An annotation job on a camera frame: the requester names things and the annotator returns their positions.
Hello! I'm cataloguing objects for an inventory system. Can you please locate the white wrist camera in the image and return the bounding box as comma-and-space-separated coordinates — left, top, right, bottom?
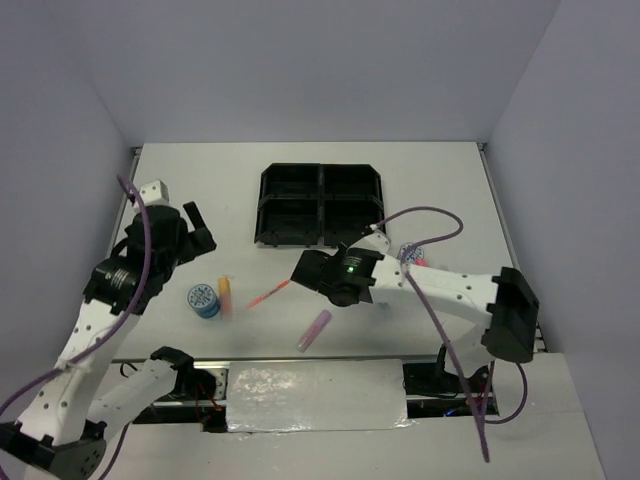
138, 179, 170, 207
347, 224, 391, 254

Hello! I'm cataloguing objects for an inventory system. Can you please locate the purple glue stick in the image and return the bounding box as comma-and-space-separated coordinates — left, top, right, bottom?
296, 310, 332, 353

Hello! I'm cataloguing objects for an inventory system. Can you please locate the orange highlighter pen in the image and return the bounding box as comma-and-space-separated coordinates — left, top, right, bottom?
246, 279, 290, 309

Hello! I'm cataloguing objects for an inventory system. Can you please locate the orange glue stick left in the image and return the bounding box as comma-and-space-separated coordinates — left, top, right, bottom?
218, 276, 233, 319

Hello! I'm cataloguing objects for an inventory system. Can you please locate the silver tape sheet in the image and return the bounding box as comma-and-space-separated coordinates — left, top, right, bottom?
226, 359, 409, 433

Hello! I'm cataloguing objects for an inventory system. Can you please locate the black four-compartment organizer tray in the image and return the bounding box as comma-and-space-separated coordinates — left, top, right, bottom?
254, 163, 385, 248

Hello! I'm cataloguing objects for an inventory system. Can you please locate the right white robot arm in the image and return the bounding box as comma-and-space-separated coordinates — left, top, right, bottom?
290, 233, 539, 395

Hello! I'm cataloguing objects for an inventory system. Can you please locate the blue glue stick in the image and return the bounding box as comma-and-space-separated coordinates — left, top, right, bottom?
378, 302, 391, 316

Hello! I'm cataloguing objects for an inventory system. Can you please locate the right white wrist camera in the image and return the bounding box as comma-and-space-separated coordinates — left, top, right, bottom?
347, 224, 391, 254

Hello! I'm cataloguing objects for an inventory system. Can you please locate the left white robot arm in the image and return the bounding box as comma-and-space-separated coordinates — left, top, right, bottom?
1, 202, 216, 479

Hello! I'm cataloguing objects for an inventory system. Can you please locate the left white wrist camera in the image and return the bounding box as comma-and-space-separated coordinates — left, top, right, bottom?
138, 179, 170, 207

